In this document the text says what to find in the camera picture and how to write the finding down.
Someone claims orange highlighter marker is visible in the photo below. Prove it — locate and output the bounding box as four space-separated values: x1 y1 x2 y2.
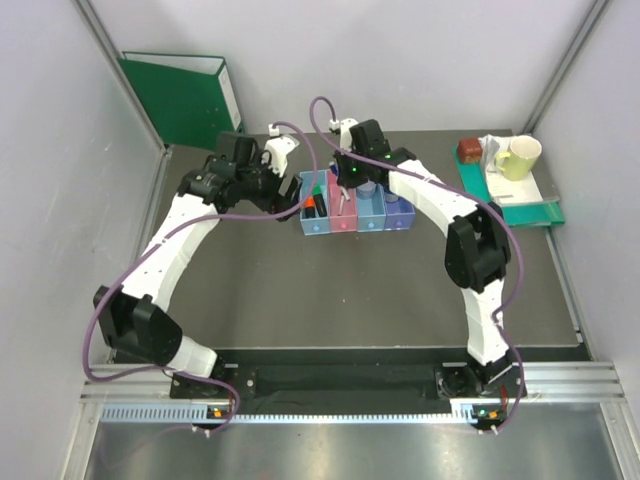
303 196 320 219

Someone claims aluminium frame post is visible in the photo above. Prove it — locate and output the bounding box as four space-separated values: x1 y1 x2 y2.
519 0 613 134
71 0 173 259

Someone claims purple drawer box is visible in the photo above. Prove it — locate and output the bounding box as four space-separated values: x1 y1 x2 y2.
383 190 415 231

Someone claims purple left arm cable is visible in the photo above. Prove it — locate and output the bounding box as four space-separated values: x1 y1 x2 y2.
82 121 321 469

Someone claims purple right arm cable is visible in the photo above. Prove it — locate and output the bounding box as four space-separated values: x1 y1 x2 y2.
308 96 526 434

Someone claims aluminium front rail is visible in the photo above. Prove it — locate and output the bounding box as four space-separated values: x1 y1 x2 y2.
81 362 624 404

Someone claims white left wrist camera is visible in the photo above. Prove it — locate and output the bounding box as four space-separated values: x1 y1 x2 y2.
261 124 300 178

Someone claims aluminium frame post right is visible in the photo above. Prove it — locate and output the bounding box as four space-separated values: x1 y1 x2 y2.
519 0 613 134

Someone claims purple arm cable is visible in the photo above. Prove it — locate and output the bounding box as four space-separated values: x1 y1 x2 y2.
82 121 321 469
308 96 526 434

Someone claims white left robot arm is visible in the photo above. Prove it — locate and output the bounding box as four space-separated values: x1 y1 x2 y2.
94 128 302 397

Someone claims sky blue drawer box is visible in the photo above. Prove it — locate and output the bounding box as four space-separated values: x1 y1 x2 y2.
356 186 386 233

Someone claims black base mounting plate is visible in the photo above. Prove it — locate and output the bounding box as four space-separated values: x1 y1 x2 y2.
169 362 501 401

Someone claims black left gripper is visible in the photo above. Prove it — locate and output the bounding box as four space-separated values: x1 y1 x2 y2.
235 148 302 221

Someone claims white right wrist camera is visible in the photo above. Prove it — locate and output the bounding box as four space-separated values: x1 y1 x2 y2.
329 118 358 152

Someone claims yellow-green ceramic mug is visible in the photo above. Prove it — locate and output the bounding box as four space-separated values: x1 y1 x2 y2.
494 135 542 181

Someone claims aluminium frame post left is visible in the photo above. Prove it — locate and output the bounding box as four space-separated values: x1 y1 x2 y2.
71 0 173 259

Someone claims white printed paper sheet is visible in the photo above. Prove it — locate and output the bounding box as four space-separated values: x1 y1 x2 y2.
485 166 543 206

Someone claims dark red cube box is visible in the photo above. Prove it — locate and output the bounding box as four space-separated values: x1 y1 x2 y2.
457 137 483 164

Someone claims pink drawer box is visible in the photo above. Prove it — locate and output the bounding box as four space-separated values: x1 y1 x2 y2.
327 170 358 233

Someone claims white slotted cable duct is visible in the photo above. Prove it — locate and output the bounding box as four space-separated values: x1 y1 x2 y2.
100 401 499 426

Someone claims crumpled patterned wrapper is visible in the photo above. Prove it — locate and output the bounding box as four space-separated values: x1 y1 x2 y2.
479 134 512 173

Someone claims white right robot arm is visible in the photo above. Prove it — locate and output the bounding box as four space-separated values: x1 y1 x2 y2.
329 119 514 398

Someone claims black white marker pen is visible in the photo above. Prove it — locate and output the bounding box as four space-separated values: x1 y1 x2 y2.
338 187 350 216

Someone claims light blue drawer box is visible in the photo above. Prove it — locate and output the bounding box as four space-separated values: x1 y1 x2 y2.
299 170 331 236

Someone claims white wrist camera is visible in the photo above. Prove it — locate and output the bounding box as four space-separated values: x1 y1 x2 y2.
329 118 358 152
261 124 300 178

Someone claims green lever arch binder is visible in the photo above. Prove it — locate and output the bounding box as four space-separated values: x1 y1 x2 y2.
118 51 244 151

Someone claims teal clip file folder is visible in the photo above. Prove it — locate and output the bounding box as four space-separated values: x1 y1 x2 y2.
451 146 566 228

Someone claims green highlighter marker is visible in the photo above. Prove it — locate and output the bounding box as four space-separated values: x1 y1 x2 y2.
312 185 328 218

